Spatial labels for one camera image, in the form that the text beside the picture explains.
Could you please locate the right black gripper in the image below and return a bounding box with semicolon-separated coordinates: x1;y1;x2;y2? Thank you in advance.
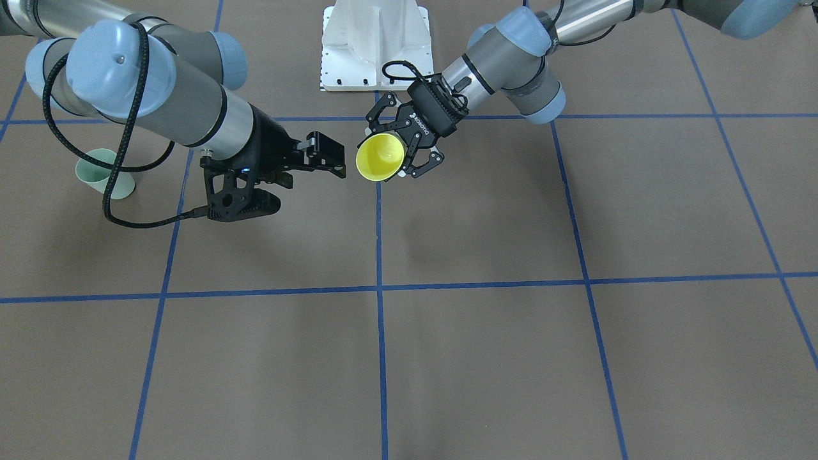
230;107;347;187

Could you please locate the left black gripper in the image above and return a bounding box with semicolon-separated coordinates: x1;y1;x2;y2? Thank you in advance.
364;79;467;180

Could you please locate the yellow cup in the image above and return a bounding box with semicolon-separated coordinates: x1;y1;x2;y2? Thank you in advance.
355;133;407;181

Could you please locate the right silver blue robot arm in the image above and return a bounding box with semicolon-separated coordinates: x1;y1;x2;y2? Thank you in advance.
2;1;346;187

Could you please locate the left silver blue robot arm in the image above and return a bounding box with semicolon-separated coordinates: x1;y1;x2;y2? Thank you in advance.
355;1;799;181

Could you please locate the green cup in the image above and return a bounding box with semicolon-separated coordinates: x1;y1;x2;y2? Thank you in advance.
74;148;135;200

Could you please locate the brown paper table cover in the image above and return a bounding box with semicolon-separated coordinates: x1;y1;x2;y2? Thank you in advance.
1;1;817;459

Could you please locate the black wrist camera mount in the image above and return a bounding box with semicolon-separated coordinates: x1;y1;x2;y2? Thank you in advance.
201;157;294;222

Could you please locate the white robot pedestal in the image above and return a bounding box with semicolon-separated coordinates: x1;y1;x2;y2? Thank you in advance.
320;1;435;91

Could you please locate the black braided camera cable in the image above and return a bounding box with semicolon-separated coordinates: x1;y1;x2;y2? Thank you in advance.
42;23;212;229

